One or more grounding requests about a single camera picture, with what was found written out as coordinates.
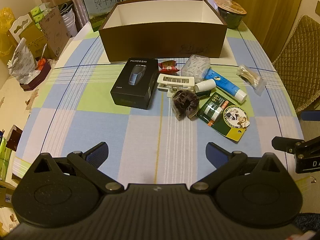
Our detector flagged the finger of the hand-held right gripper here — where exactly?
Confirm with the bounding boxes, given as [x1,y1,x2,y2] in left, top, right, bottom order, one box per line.
[272,136,320,153]
[299,110,320,123]

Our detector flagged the light blue milk carton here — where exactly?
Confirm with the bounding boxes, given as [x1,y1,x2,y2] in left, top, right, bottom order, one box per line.
[79,0,145,32]

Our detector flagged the white hair clip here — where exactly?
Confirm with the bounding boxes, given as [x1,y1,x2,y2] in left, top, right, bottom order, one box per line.
[157,73,195,98]

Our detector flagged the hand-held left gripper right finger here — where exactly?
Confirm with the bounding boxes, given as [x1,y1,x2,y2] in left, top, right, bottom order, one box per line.
[190,142,286,193]

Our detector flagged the wooden door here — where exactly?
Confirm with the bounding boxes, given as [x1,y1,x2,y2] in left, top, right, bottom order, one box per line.
[232,0,300,53]

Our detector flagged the red candy packet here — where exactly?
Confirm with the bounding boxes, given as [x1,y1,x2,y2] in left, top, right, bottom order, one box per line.
[158,59,180,76]

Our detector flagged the brown scrunchie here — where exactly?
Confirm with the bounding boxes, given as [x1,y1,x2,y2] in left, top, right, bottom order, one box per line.
[171,89,200,121]

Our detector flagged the yellow plastic bag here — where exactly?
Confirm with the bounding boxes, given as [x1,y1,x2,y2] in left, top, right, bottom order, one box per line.
[0,7,18,58]

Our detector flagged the quilted tan chair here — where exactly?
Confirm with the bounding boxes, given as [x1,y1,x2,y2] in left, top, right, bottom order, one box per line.
[272,15,320,117]

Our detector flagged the green carded package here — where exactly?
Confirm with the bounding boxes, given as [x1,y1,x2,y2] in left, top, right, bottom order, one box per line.
[196,92,250,144]

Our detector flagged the blue and white tube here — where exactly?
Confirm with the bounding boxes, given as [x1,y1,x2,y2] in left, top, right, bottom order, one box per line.
[204,69,248,103]

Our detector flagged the green instant noodle cup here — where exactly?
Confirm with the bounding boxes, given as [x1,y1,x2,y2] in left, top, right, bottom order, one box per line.
[214,0,247,29]

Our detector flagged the green tissue packs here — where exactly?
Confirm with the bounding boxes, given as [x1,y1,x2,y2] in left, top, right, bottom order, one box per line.
[30,2,50,29]

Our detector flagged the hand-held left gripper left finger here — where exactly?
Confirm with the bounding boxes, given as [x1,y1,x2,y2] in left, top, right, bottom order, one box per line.
[32,142,124,193]

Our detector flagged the small white bottle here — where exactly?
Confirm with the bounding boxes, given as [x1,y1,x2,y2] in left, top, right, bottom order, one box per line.
[194,79,216,93]

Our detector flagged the black shaver box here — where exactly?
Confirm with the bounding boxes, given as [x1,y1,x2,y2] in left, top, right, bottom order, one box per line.
[110,57,159,110]

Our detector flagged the cotton swab packet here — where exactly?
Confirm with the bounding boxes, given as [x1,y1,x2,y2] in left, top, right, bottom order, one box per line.
[236,64,265,96]

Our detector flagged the white plastic bag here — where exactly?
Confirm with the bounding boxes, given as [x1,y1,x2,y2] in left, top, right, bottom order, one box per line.
[7,37,37,84]

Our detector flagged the brown cardboard storage box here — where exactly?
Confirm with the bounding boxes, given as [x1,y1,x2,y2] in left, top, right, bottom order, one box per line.
[98,0,228,63]

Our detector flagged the white bucket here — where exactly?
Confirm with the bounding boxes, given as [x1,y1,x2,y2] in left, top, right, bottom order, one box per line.
[61,7,78,38]

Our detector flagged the small dark brown box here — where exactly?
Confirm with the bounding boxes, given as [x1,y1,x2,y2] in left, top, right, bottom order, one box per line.
[5,124,23,152]

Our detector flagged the clear bag of floss picks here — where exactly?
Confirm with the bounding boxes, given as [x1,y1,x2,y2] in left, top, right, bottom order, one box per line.
[180,54,211,78]

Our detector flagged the dark red box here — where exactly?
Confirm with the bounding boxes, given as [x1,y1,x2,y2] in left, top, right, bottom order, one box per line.
[19,60,52,92]

